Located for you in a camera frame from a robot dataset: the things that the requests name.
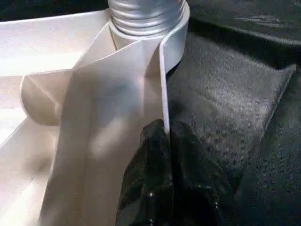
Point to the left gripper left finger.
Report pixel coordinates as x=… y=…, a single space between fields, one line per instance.
x=150 y=179

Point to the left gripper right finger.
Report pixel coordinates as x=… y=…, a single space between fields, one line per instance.
x=197 y=183

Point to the white plastic table leg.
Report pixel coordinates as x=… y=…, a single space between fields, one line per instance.
x=145 y=16

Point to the white plastic table top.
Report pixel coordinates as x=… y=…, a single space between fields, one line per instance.
x=70 y=106

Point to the black plastic cover mat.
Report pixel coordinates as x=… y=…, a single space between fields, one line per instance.
x=235 y=106

